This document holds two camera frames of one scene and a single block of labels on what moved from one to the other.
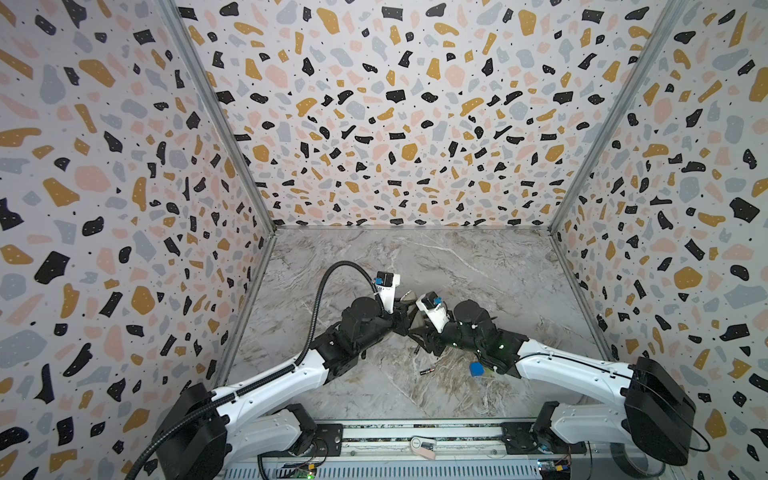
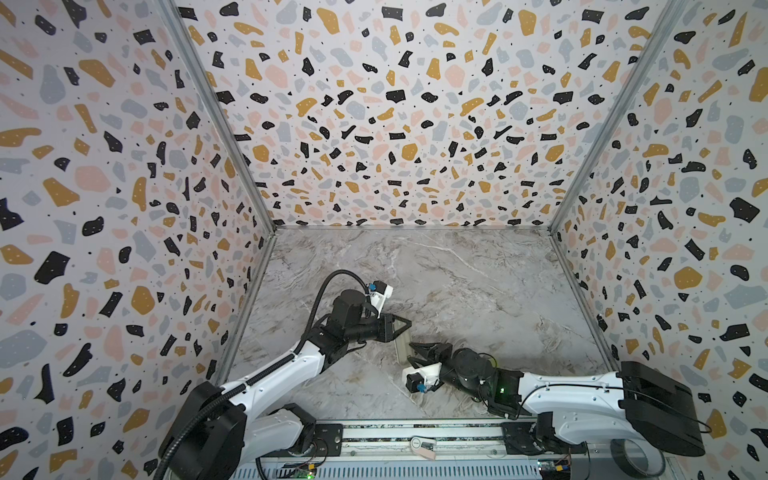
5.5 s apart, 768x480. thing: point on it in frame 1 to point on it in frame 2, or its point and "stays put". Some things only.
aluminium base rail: [440, 449] stays put
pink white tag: [425, 447] stays put
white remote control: [418, 319] to [403, 348]
